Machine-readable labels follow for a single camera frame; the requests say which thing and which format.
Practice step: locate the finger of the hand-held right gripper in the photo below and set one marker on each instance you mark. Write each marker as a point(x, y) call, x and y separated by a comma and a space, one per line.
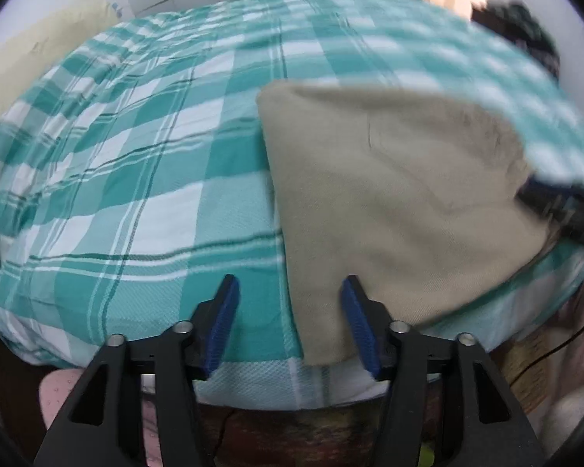
point(564, 214)
point(552, 186)

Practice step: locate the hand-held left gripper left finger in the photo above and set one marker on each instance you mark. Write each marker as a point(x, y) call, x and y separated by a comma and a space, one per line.
point(219, 331)

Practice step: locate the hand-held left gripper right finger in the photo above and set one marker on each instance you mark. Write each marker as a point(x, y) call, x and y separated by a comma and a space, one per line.
point(362, 331)

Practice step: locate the beige pants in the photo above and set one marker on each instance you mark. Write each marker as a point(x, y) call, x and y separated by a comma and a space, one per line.
point(394, 204)

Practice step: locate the patterned dark rug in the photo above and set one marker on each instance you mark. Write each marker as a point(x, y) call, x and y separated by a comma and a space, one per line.
point(297, 433)

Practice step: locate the pile of dark clothes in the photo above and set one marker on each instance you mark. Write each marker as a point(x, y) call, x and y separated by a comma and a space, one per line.
point(530, 34)

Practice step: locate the pink dotted pajama leg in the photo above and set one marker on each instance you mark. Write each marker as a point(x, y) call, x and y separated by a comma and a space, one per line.
point(58, 394)

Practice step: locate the bed with teal plaid sheet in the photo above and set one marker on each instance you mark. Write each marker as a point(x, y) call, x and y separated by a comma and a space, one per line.
point(126, 180)

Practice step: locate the dark wooden cabinet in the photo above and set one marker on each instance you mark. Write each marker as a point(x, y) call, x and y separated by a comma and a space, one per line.
point(484, 17)

